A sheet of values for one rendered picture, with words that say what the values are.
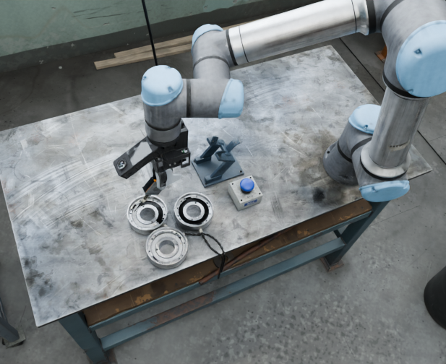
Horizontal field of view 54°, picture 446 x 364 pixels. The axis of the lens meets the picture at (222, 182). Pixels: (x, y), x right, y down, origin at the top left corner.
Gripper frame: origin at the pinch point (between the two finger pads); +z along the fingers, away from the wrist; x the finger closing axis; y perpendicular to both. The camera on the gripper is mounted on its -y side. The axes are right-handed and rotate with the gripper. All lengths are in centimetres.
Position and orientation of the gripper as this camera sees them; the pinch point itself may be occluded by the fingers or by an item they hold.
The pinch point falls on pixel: (157, 183)
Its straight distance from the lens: 110.3
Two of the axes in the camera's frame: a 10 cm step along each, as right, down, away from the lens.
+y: 9.0, -3.2, 3.0
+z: -0.9, 5.3, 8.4
